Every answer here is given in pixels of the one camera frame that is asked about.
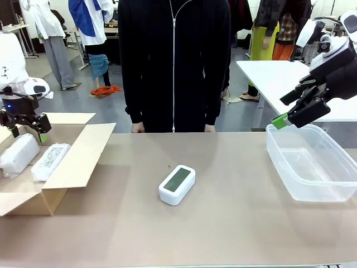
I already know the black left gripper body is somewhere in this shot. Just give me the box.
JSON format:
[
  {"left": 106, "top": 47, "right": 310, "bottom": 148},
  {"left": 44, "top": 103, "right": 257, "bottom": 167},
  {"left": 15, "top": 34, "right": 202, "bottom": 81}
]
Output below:
[{"left": 0, "top": 94, "right": 40, "bottom": 126}]

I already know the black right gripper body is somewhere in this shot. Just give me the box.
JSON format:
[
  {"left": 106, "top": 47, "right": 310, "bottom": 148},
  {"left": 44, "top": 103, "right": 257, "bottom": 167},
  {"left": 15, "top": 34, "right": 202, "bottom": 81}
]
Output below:
[{"left": 308, "top": 44, "right": 357, "bottom": 101}]

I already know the bubble-wrapped clock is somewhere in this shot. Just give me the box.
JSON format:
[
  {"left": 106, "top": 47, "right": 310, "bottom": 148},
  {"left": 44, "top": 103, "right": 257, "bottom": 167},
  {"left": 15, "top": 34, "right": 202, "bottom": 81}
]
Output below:
[
  {"left": 0, "top": 133, "right": 41, "bottom": 179},
  {"left": 30, "top": 142, "right": 71, "bottom": 183}
]

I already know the white unwrapped digital clock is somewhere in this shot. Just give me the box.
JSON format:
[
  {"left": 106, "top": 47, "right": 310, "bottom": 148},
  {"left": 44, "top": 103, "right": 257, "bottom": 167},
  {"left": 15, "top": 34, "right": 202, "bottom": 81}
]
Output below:
[{"left": 158, "top": 164, "right": 196, "bottom": 207}]

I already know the white background table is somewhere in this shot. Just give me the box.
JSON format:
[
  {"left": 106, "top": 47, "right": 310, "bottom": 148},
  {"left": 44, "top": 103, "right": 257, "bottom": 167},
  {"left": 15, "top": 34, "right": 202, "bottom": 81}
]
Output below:
[{"left": 236, "top": 59, "right": 357, "bottom": 123}]

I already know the person in orange trousers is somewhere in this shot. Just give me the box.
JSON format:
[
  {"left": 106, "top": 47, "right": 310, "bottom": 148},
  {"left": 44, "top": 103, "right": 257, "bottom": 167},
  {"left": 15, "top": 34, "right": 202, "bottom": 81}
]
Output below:
[{"left": 272, "top": 12, "right": 298, "bottom": 61}]

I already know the clear plastic container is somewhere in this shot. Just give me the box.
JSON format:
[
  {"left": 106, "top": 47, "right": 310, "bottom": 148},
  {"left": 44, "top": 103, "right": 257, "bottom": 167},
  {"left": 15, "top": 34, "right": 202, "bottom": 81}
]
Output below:
[{"left": 265, "top": 123, "right": 357, "bottom": 203}]

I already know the open cardboard box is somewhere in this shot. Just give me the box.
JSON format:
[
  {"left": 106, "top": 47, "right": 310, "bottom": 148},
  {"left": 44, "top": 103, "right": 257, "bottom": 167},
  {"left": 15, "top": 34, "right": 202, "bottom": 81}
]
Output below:
[{"left": 0, "top": 112, "right": 117, "bottom": 218}]

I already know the beige sandal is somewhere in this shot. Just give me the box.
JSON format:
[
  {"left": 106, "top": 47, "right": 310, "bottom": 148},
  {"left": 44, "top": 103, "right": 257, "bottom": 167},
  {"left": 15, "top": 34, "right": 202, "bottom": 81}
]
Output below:
[{"left": 239, "top": 93, "right": 260, "bottom": 103}]

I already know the person with yellow apron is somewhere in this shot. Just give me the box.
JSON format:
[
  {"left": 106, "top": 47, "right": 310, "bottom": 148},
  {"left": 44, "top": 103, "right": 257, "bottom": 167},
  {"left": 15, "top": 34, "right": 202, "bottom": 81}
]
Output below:
[{"left": 249, "top": 0, "right": 281, "bottom": 103}]

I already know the orange cloth on floor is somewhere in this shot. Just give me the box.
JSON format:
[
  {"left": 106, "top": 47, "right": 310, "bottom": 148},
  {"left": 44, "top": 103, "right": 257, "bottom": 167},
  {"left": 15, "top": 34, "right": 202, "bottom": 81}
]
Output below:
[{"left": 90, "top": 84, "right": 123, "bottom": 97}]

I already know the person in white coat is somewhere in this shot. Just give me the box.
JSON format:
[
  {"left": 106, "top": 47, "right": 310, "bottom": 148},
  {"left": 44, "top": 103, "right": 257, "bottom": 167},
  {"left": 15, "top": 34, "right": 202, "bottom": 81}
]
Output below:
[{"left": 18, "top": 0, "right": 78, "bottom": 90}]

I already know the light wood background desk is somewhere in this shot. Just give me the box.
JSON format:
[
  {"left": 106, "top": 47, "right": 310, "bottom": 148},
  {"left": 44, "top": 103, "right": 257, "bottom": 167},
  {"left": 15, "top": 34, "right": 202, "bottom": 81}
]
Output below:
[{"left": 2, "top": 23, "right": 31, "bottom": 59}]

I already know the person in blue-white garment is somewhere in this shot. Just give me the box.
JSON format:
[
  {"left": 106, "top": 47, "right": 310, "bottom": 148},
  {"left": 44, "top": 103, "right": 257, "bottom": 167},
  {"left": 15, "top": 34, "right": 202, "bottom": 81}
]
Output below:
[{"left": 68, "top": 0, "right": 115, "bottom": 89}]

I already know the person in black hoodie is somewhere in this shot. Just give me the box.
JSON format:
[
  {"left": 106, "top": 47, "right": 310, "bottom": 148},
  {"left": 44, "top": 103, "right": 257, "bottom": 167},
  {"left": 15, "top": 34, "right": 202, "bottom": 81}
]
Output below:
[{"left": 117, "top": 0, "right": 232, "bottom": 134}]

